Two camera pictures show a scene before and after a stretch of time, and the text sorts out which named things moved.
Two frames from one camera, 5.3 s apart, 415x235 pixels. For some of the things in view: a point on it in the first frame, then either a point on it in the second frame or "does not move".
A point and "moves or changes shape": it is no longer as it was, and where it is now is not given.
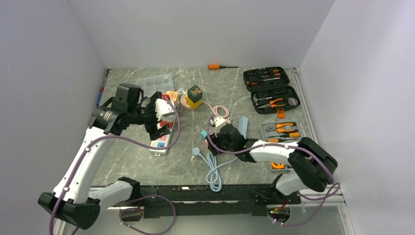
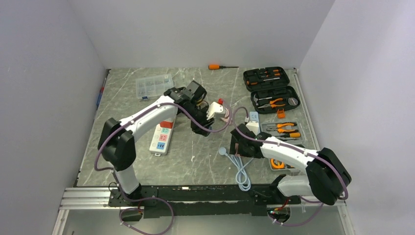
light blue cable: (213, 177) → (242, 177)
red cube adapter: (162, 123) does not move
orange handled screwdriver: (217, 67) does not move
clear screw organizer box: (150, 85) does not move
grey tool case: (284, 131) does not move
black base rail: (207, 200) does not move
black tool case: (270, 91) does not move
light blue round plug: (195, 151) moves or changes shape
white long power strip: (163, 142) does not move
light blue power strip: (242, 126) moves or changes shape
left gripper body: (147, 116) → (204, 117)
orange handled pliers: (271, 105) does not move
